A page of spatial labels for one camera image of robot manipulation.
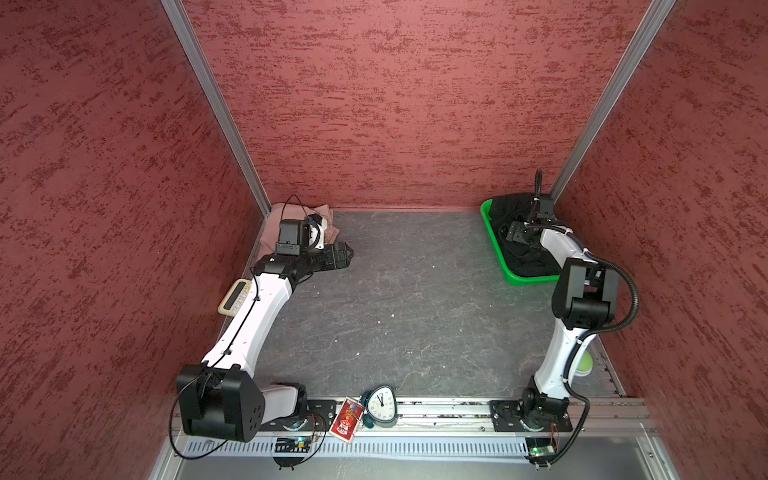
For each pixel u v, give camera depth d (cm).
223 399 39
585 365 81
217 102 87
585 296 55
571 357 59
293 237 60
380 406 72
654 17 71
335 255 71
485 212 110
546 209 81
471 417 76
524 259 99
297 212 117
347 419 72
